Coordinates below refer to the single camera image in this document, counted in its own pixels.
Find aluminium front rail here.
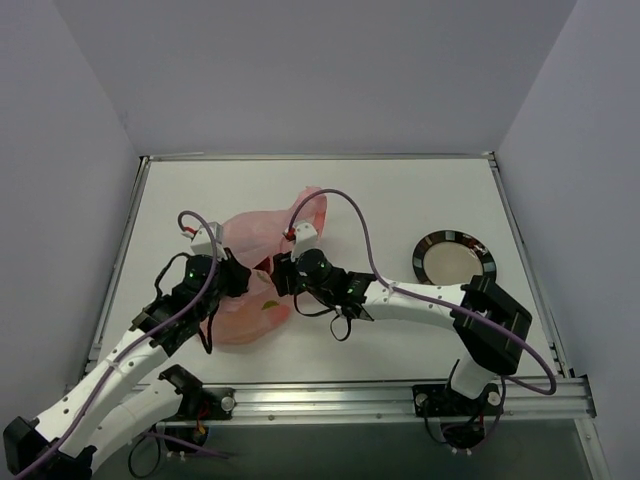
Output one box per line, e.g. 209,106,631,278
52,375,597,426

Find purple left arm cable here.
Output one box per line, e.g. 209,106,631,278
0,209,236,479

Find pink plastic bag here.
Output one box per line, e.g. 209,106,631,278
198,187,327,352

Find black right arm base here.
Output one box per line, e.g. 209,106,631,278
412,383,506,455

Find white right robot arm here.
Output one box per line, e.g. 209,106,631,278
271,248,532,413

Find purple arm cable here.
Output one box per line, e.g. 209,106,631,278
0,209,236,479
284,188,559,446

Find red fake cherry tomatoes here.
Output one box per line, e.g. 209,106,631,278
254,257,273,274

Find black rimmed round plate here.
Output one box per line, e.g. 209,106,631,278
411,230,497,285

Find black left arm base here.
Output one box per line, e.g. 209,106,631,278
164,387,236,453

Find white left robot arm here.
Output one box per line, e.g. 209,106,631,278
3,247,251,479

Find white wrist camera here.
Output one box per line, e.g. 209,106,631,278
284,221,319,260
182,222,223,256

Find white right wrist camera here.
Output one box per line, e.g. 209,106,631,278
284,221,319,260

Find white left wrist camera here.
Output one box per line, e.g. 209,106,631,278
182,222,223,256

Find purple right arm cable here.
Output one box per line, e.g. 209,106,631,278
284,188,559,446

